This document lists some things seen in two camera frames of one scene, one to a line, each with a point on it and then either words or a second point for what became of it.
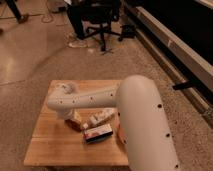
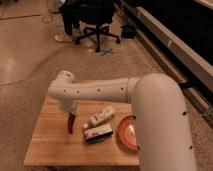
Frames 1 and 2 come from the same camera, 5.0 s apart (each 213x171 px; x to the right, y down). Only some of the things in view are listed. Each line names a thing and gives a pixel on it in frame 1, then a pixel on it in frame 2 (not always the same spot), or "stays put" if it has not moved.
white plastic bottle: [99, 118] stays put
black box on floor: [128, 31] stays put
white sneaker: [81, 43] → [62, 38]
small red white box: [98, 132] stays put
